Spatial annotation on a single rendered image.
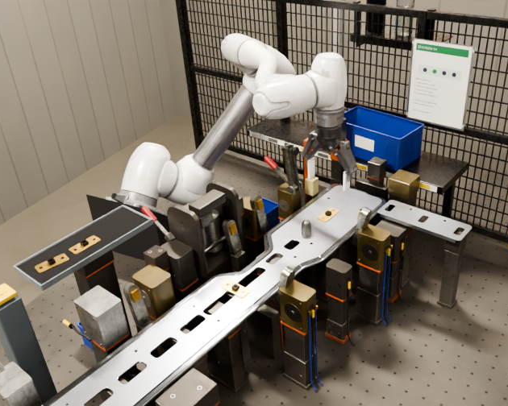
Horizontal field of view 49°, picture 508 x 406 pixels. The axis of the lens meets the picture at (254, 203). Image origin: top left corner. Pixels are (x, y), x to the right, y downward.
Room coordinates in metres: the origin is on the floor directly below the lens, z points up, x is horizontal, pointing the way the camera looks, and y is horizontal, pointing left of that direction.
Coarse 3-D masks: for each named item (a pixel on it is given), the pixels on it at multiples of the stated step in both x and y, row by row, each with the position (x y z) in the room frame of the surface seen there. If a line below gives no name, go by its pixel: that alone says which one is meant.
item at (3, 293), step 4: (4, 284) 1.13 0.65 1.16; (0, 288) 1.11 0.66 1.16; (4, 288) 1.11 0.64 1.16; (8, 288) 1.11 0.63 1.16; (0, 292) 1.10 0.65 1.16; (4, 292) 1.09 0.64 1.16; (8, 292) 1.09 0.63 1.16; (12, 292) 1.09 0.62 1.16; (16, 292) 1.09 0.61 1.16; (0, 296) 1.08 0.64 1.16; (4, 296) 1.08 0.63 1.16; (8, 296) 1.08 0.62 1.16; (12, 296) 1.08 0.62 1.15; (0, 300) 1.07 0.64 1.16; (4, 300) 1.07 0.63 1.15; (0, 304) 1.06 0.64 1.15
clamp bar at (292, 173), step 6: (288, 144) 1.68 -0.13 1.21; (282, 150) 1.67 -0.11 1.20; (288, 150) 1.66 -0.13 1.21; (294, 150) 1.64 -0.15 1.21; (288, 156) 1.65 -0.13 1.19; (294, 156) 1.67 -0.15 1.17; (288, 162) 1.65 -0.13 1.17; (294, 162) 1.67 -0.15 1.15; (288, 168) 1.65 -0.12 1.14; (294, 168) 1.67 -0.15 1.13; (288, 174) 1.65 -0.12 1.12; (294, 174) 1.67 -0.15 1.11; (288, 180) 1.65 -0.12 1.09; (294, 180) 1.67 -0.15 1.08; (294, 186) 1.64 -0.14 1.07
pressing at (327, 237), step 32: (352, 192) 1.70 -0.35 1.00; (288, 224) 1.53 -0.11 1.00; (320, 224) 1.51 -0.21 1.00; (352, 224) 1.50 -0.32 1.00; (288, 256) 1.35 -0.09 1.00; (320, 256) 1.35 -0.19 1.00; (256, 288) 1.22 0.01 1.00; (160, 320) 1.12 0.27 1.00; (224, 320) 1.10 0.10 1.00; (128, 352) 1.01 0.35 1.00; (192, 352) 1.00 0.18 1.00; (96, 384) 0.92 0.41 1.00; (128, 384) 0.91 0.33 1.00; (160, 384) 0.91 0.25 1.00
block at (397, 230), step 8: (384, 224) 1.51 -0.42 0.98; (392, 224) 1.51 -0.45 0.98; (392, 232) 1.46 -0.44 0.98; (400, 232) 1.46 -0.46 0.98; (392, 240) 1.44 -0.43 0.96; (400, 240) 1.45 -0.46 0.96; (400, 248) 1.45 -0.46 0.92; (392, 256) 1.44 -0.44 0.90; (400, 256) 1.46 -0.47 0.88; (392, 264) 1.45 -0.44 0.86; (400, 264) 1.45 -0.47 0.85; (392, 272) 1.44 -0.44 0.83; (400, 272) 1.48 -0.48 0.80; (392, 280) 1.44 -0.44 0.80; (400, 280) 1.48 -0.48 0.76; (392, 288) 1.44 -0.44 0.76; (392, 296) 1.44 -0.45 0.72; (400, 296) 1.45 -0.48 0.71
